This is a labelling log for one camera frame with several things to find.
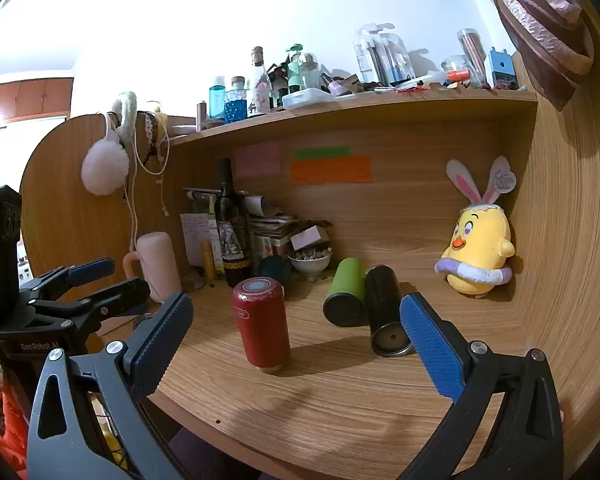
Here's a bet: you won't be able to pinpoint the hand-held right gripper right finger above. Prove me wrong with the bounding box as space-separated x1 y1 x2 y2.
399 292 565 480

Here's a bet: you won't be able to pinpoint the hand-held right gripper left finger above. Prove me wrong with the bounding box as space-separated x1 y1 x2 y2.
26 291 195 480

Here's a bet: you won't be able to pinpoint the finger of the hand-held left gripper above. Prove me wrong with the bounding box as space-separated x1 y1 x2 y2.
26 277 152 329
19 258 117 302

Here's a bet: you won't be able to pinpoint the red cup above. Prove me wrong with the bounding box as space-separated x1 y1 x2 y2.
231 276 292 375

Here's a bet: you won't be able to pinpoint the black cup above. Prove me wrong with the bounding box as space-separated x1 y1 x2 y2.
364 264 415 358

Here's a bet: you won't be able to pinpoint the dark green cup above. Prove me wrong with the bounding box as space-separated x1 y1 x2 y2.
258 255 293 301

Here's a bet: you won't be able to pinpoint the pink mug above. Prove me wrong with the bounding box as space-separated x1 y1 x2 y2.
123 231 183 305

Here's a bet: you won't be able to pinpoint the yellow tube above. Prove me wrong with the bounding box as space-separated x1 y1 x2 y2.
200 241 217 281

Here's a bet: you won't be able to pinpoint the white note paper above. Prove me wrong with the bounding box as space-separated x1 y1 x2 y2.
180 212 212 268

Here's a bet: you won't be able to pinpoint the white fluffy earmuffs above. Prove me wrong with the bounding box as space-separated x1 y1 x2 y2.
81 91 138 197

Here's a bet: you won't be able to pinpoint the yellow chick plush toy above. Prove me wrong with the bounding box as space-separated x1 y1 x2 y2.
434 156 517 300

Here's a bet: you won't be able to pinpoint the dark wine bottle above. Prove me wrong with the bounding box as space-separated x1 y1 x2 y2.
213 158 253 288

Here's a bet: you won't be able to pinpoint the dark purple cloth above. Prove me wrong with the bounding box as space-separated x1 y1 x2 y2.
169 425 263 480

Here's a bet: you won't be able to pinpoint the white footed bowl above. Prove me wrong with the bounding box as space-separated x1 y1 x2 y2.
287 247 333 283

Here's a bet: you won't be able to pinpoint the black white lace headband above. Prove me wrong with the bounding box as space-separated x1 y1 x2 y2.
142 110 163 162

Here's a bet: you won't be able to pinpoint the stack of papers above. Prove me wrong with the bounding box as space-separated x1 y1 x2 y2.
182 187 301 281

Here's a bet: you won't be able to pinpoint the small white card box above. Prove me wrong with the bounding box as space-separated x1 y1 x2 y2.
290 226 329 251

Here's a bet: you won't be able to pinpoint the orange red cloth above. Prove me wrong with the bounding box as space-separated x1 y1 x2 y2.
0 360 31 480

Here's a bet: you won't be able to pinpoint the pink sticky note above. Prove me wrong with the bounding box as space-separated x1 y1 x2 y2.
235 142 280 177

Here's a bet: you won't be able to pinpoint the orange sticky note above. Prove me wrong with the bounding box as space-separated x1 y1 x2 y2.
290 155 372 185

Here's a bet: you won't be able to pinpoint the blue liquid bottle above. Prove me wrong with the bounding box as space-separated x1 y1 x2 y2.
209 76 227 121

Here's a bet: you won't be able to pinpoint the jar of blue beads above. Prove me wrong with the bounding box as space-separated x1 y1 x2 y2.
225 76 247 123

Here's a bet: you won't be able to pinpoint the green sticky note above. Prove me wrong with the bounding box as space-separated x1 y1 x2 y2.
293 146 351 161

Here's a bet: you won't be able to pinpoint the clear corked glass bottle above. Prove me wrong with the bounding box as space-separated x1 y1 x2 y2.
249 46 272 116

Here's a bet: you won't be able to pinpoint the white orange tube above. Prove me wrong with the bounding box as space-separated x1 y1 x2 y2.
420 69 468 84

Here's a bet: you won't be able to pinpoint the white plastic box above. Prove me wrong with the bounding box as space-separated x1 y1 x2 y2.
281 87 327 110

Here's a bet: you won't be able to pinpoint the round glass jar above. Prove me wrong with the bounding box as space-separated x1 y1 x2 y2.
441 55 473 86

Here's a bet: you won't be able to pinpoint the green pump bottle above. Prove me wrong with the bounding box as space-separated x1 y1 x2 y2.
286 44 303 95

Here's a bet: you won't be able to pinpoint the blue box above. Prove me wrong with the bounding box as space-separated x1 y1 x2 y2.
485 47 518 91

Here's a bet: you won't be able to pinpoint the clear jar of sticks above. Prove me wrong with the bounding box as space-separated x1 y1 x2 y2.
456 28 486 88

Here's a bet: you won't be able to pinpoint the clear blister pack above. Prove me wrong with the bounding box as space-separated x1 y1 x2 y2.
352 22 408 86

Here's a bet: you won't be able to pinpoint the brown hat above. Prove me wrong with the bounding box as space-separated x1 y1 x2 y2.
490 0 596 112

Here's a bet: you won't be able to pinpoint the white cable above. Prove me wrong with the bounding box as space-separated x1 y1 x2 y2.
122 110 171 252

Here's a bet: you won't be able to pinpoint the wooden wall cabinet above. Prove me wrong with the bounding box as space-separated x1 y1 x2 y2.
0 77 76 133

